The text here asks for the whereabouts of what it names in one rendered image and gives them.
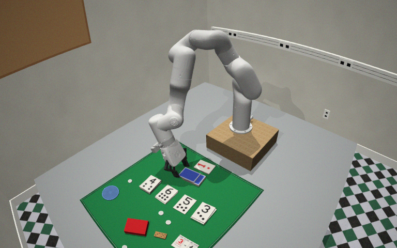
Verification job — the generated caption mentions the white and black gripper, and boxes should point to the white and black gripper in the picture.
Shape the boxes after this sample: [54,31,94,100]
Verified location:
[160,138,190,178]

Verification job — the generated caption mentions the red rectangular block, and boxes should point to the red rectangular block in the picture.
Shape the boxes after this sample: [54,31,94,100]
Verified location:
[124,218,149,236]

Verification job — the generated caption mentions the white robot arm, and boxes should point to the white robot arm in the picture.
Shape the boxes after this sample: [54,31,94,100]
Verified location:
[148,30,262,153]

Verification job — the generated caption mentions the blue card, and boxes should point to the blue card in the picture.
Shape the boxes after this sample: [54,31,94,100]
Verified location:
[179,167,201,183]
[194,174,206,185]

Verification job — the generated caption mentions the blue round disc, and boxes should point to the blue round disc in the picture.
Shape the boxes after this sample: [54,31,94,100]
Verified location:
[102,185,119,200]

